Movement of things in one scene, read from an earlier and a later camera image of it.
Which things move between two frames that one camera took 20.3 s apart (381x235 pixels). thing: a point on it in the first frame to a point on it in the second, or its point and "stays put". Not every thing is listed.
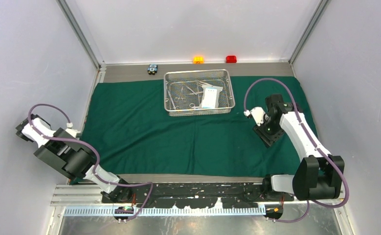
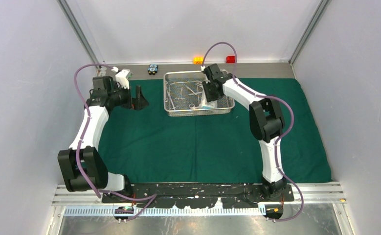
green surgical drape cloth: x=131 y=132 stays put
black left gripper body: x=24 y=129 to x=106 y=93
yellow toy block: x=198 y=60 stays put
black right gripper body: x=269 y=130 to x=210 y=95
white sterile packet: x=211 y=97 stays put
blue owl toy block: x=152 y=69 stays put
